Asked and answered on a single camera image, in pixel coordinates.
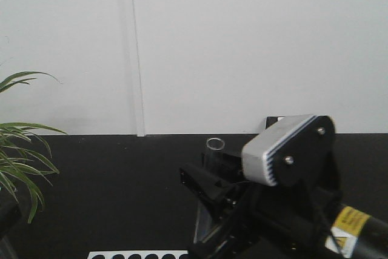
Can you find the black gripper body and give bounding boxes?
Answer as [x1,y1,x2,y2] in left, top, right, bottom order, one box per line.
[188,180,327,258]

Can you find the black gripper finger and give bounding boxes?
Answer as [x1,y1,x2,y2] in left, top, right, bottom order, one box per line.
[220,152,244,180]
[179,164,233,220]

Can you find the clear glass tube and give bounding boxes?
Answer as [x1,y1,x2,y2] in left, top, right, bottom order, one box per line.
[204,137,226,174]

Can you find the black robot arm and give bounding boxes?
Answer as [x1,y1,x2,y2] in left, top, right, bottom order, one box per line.
[179,154,387,258]

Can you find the white test tube rack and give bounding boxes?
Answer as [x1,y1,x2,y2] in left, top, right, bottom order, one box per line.
[87,250,189,258]

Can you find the green spider plant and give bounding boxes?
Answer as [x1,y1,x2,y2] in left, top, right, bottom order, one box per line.
[0,71,68,224]

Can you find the white wall socket black frame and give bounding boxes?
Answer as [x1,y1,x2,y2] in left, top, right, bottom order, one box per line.
[264,116,284,129]

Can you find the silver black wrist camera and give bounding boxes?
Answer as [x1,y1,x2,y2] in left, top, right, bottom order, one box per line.
[241,114,336,187]

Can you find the white wall cable duct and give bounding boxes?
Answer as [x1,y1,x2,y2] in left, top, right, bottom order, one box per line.
[130,0,146,137]

